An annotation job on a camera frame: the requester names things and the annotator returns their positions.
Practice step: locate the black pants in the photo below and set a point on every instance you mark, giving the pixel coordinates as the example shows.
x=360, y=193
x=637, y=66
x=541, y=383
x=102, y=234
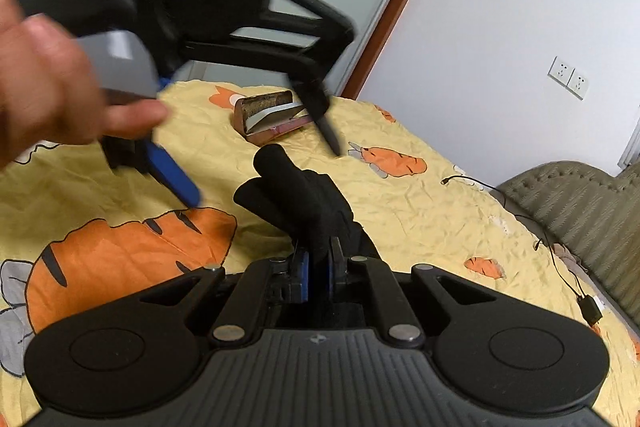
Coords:
x=310, y=207

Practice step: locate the olive upholstered headboard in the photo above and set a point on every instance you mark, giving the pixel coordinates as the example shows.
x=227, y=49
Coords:
x=590, y=217

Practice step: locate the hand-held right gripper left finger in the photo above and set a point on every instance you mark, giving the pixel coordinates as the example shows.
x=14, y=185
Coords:
x=301, y=278

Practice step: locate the brown wooden door frame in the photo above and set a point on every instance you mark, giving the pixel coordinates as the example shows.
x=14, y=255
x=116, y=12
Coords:
x=400, y=2

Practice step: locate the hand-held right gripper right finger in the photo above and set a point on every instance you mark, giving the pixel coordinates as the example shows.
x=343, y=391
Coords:
x=332, y=278

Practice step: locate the beige cloth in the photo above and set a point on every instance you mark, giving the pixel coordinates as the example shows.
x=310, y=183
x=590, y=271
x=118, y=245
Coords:
x=566, y=253

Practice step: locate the yellow carrot print bedsheet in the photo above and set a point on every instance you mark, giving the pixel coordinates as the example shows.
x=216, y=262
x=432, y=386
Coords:
x=425, y=227

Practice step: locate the white wall socket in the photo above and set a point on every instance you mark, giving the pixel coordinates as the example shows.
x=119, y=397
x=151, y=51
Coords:
x=560, y=69
x=579, y=83

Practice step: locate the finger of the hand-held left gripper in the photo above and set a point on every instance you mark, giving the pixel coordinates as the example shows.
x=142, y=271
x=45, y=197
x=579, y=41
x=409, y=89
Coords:
x=320, y=32
x=175, y=177

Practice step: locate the person's left hand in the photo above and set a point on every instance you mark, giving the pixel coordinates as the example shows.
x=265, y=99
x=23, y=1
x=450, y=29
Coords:
x=45, y=82

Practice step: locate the brown glasses case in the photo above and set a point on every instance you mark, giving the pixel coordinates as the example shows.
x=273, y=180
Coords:
x=260, y=134

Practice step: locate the grey window frame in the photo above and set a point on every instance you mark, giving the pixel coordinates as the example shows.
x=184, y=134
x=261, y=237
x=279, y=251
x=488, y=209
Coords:
x=631, y=142

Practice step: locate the black power adapter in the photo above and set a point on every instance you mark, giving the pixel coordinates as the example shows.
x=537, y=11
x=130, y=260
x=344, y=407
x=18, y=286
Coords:
x=591, y=309

